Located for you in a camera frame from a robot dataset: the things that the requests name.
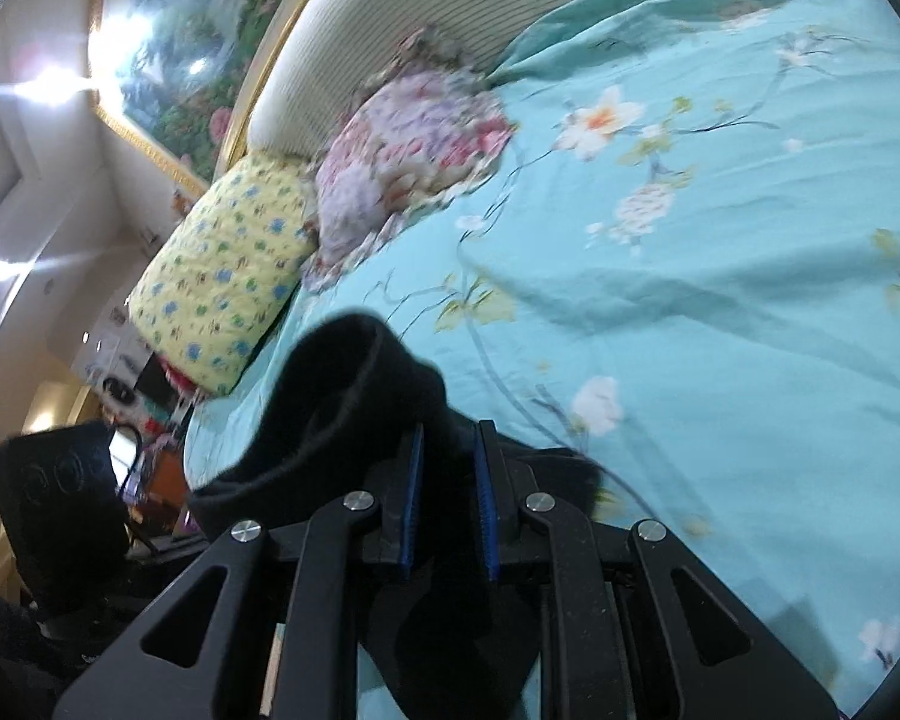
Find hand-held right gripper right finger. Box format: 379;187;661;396
472;418;841;720

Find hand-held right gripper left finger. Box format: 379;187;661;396
52;420;428;720

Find black pants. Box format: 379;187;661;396
187;311;601;720

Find dark cloth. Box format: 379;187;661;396
0;577;83;720

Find yellow patterned pillow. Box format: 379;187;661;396
127;150;320;398

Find turquoise floral bed sheet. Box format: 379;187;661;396
184;0;900;717

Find pink purple floral pillow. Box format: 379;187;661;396
304;26;518;290

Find gold framed landscape painting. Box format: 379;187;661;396
90;0;357;196

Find white ribbed padded headboard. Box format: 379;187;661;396
247;0;781;155

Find black cable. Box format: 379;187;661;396
116;427;149;502

